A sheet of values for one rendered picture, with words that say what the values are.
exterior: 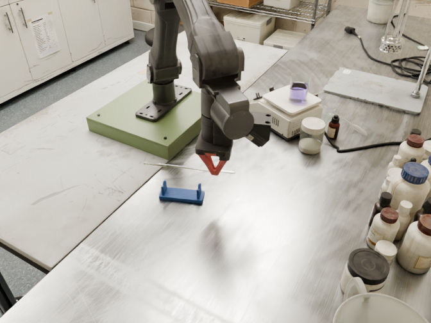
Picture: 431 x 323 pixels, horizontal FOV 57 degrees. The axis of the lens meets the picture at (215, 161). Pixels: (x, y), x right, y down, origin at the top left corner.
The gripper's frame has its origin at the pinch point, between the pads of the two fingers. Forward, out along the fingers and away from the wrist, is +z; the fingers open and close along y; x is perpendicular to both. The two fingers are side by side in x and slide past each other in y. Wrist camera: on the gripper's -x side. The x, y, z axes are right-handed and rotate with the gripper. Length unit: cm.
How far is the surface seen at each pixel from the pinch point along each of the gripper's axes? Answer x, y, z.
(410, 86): -55, 62, 7
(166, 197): 10.6, -1.8, 7.6
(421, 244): -38.6, -13.6, 0.0
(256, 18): 7, 263, 54
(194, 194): 4.7, -0.1, 7.5
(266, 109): -9.4, 31.5, 2.5
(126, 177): 22.1, 4.5, 8.8
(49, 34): 165, 216, 61
